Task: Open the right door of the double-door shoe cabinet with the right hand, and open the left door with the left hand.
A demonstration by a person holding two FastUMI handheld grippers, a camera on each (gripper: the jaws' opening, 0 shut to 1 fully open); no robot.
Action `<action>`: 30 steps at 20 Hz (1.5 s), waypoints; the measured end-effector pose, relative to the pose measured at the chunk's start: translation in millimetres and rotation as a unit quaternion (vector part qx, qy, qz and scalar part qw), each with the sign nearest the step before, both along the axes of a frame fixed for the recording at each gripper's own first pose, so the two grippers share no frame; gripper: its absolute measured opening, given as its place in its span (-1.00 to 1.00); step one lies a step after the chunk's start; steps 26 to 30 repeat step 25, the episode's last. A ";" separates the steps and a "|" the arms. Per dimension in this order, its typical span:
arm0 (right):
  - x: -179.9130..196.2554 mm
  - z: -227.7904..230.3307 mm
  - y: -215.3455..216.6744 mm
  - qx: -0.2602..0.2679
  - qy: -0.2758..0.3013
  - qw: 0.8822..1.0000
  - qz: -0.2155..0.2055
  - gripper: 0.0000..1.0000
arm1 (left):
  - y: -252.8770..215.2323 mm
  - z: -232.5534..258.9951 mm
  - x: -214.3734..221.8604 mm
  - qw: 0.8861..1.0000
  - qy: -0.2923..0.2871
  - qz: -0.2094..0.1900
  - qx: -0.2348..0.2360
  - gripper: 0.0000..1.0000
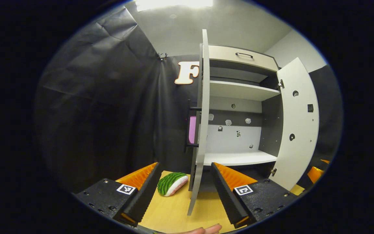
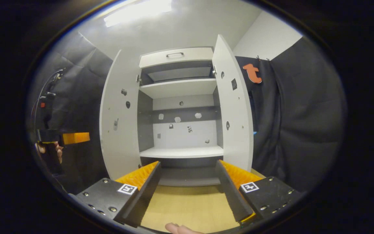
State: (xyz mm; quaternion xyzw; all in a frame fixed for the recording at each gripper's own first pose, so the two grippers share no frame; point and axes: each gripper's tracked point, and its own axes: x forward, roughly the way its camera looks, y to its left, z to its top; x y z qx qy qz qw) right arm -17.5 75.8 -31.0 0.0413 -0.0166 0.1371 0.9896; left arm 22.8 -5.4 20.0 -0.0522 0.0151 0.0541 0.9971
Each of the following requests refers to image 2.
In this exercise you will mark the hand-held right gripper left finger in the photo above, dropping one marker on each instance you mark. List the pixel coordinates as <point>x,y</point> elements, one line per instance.
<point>146,195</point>

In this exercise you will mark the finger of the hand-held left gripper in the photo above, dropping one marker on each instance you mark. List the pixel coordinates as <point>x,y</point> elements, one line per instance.
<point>76,138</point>

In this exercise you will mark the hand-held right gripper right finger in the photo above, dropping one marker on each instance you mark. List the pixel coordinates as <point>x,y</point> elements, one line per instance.
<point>230,195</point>

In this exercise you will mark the beige cabinet door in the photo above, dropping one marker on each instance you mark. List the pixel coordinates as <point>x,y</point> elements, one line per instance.
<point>235,113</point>
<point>118,146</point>

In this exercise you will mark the beige double-door shoe cabinet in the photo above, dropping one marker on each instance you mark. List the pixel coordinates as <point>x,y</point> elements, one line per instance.
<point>190,55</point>

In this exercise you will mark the black backdrop cloth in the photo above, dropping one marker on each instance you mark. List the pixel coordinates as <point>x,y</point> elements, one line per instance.
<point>297,113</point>

